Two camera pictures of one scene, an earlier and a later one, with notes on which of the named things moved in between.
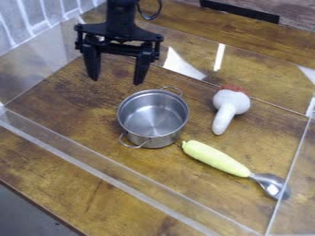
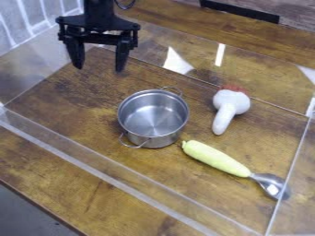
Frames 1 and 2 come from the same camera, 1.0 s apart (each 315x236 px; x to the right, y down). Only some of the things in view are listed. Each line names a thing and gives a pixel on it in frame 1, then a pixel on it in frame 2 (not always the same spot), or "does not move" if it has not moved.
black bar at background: (252, 14) does not move
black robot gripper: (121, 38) -> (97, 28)
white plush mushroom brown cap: (232, 101) does not move
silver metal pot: (153, 115) does not move
